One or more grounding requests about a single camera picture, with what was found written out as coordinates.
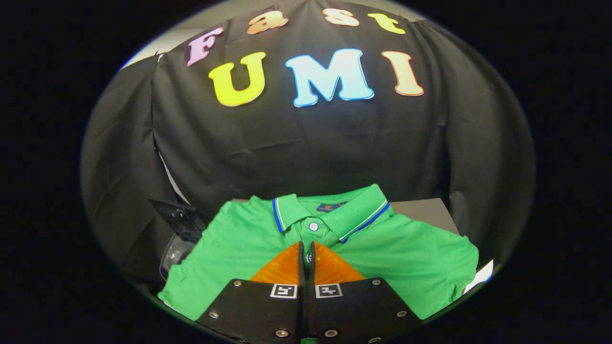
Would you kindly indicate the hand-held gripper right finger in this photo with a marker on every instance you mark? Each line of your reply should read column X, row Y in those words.
column 358, row 310

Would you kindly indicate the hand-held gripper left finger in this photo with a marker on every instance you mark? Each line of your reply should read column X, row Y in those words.
column 258, row 310

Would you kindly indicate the green polo shirt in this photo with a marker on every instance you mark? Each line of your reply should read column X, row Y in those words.
column 406, row 258

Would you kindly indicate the beige cabinet with dark top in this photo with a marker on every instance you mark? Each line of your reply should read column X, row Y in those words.
column 425, row 212

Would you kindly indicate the white paper sheet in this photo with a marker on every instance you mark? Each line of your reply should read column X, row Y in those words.
column 480, row 277

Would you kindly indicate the black backdrop cloth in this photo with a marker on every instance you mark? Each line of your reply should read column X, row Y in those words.
column 287, row 143

